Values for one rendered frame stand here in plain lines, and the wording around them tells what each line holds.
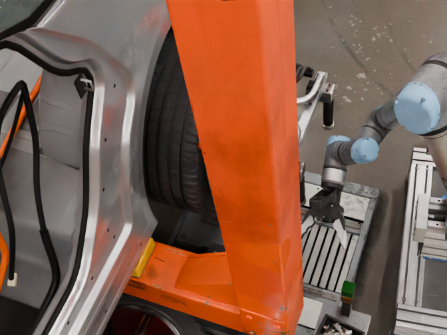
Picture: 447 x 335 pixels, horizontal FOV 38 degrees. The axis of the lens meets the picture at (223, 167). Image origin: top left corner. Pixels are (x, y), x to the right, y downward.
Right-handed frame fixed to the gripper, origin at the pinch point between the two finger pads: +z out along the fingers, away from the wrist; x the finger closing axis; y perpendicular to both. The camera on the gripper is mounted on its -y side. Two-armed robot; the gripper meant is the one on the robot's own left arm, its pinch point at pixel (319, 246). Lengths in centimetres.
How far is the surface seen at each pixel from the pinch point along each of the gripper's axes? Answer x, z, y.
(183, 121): 40, -29, -27
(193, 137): 37, -24, -25
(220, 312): 30.2, 25.4, 3.2
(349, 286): -6.3, 9.3, 17.3
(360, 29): 43, -142, 140
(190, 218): 77, -10, 53
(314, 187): 37, -37, 90
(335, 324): -2.7, 22.1, 21.1
